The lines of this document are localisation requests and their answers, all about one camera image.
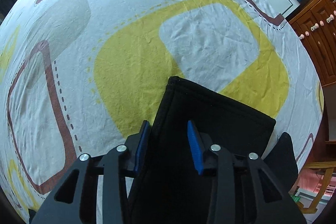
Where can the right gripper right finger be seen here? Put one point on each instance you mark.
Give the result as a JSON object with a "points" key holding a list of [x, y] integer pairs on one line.
{"points": [[247, 188]]}

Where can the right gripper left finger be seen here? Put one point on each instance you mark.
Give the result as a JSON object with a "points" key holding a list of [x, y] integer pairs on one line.
{"points": [[74, 198]]}

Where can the black pants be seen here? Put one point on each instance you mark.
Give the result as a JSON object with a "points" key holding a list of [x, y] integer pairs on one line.
{"points": [[169, 189]]}

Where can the patterned white yellow bedsheet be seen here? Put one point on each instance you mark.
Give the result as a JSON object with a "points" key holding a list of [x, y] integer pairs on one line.
{"points": [[79, 76]]}

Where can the brown wooden cabinet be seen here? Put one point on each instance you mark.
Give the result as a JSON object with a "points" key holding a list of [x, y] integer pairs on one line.
{"points": [[315, 26]]}

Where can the wooden chair frame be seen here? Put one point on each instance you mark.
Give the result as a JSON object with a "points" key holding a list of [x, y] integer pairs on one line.
{"points": [[316, 181]]}

